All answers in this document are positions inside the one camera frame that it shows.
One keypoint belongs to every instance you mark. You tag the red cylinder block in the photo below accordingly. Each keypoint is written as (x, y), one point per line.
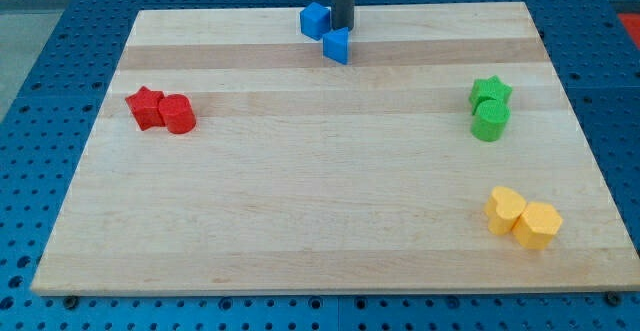
(177, 114)

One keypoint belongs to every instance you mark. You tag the blue cube block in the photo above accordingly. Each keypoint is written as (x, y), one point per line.
(315, 20)

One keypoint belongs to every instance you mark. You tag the blue triangular prism block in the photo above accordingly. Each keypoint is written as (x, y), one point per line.
(335, 45)

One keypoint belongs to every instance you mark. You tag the green cylinder block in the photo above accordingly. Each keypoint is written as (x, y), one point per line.
(490, 120)

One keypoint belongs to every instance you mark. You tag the yellow heart block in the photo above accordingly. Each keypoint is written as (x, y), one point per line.
(503, 208)

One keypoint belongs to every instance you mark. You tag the yellow hexagon block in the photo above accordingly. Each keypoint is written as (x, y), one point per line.
(537, 226)

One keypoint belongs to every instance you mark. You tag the green star block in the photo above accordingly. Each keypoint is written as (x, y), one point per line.
(492, 88)

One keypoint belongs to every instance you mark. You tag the red star block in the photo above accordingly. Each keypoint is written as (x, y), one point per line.
(144, 107)

